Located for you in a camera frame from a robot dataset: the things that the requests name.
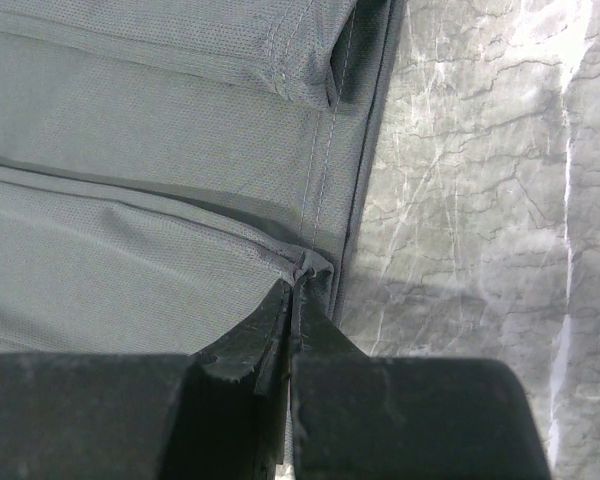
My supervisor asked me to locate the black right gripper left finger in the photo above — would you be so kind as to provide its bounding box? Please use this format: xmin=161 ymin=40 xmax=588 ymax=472
xmin=0 ymin=281 xmax=292 ymax=479

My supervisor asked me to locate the dark grey t shirt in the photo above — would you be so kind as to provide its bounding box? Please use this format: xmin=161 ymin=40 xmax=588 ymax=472
xmin=0 ymin=1 xmax=404 ymax=355

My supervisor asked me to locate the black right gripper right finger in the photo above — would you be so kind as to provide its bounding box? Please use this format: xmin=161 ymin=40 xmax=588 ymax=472
xmin=290 ymin=282 xmax=550 ymax=479

